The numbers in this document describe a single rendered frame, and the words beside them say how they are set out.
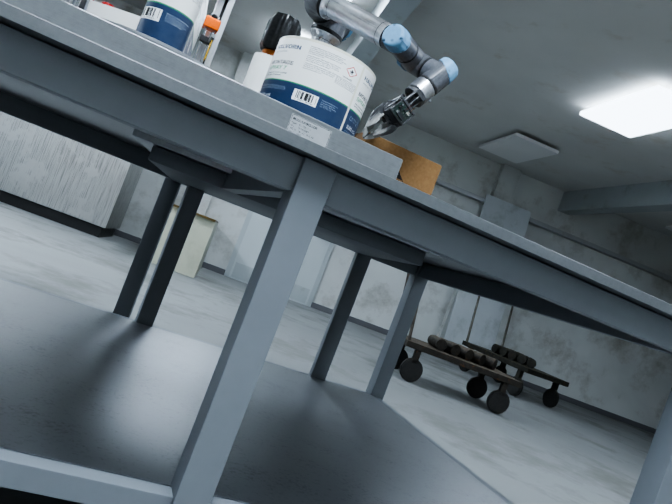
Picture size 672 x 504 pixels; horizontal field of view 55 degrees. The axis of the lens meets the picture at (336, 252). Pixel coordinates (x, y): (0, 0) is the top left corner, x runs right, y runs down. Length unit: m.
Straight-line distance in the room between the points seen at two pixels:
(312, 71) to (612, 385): 10.54
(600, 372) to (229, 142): 10.51
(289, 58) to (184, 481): 0.75
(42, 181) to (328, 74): 7.22
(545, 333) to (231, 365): 9.80
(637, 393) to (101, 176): 8.74
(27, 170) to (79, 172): 0.57
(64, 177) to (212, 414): 7.24
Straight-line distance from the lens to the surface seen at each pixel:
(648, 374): 11.79
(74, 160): 8.22
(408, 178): 2.22
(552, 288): 1.32
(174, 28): 1.22
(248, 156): 1.04
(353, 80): 1.21
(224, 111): 1.00
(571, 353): 11.01
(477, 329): 9.67
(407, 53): 2.03
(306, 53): 1.21
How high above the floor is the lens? 0.66
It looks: 1 degrees up
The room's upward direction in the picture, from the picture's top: 21 degrees clockwise
